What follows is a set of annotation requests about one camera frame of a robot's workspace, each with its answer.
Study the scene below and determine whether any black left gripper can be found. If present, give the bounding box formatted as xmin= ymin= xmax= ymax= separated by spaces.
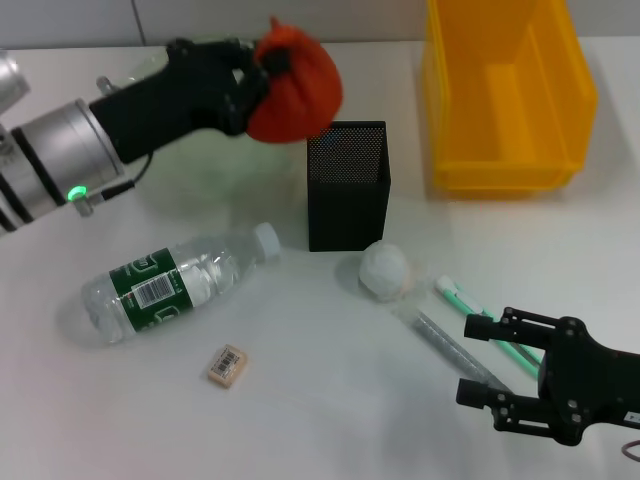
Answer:
xmin=89 ymin=38 xmax=295 ymax=165

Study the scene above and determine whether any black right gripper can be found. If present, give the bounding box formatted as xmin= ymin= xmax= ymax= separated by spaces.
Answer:
xmin=455 ymin=307 xmax=640 ymax=446

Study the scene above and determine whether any red-orange orange fruit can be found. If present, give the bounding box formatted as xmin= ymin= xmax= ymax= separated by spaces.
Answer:
xmin=244 ymin=16 xmax=345 ymax=146

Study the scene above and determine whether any mint green utility knife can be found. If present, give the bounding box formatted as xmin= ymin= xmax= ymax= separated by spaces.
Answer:
xmin=434 ymin=276 xmax=544 ymax=371

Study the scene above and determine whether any white paper ball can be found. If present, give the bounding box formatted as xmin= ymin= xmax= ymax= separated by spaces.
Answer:
xmin=358 ymin=241 xmax=416 ymax=304

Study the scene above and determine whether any clear green-label water bottle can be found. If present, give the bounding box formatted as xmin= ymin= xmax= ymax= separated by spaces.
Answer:
xmin=81 ymin=222 xmax=282 ymax=346

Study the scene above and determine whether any grey pen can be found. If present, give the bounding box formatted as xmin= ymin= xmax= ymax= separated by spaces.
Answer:
xmin=409 ymin=308 xmax=511 ymax=392

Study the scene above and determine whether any pale green glass fruit plate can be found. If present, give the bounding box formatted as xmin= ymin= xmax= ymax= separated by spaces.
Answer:
xmin=82 ymin=37 xmax=316 ymax=221

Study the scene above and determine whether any black mesh pen holder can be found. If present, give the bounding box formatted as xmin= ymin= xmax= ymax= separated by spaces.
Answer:
xmin=305 ymin=120 xmax=393 ymax=253

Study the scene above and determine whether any beige eraser with barcode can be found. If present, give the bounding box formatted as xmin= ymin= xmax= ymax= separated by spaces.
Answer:
xmin=206 ymin=343 xmax=250 ymax=389

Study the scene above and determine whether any yellow plastic storage bin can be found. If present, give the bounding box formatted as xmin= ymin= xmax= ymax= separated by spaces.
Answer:
xmin=422 ymin=0 xmax=600 ymax=195

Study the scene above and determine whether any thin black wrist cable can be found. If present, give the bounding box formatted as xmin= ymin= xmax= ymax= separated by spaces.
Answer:
xmin=82 ymin=152 xmax=154 ymax=202

